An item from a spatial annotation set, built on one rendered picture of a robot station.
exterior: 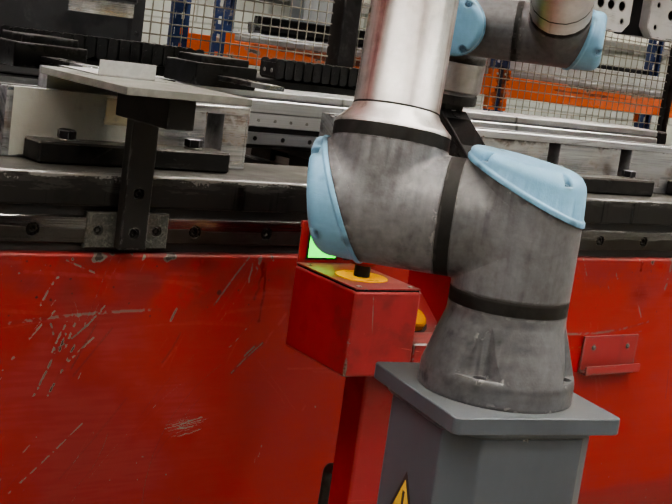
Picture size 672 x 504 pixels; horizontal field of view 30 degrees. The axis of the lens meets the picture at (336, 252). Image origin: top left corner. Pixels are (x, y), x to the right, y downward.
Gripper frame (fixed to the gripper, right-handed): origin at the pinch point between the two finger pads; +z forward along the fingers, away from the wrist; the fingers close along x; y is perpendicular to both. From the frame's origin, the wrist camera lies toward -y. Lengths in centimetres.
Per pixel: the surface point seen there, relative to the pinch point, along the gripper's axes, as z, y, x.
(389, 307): 7.9, -6.4, 9.4
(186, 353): 23.5, 17.9, 25.5
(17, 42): -14, 52, 44
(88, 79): -15, 17, 45
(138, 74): -14.8, 24.7, 35.8
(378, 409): 24.3, -2.6, 5.1
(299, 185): -1.3, 21.5, 9.6
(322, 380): 29.3, 19.6, 0.5
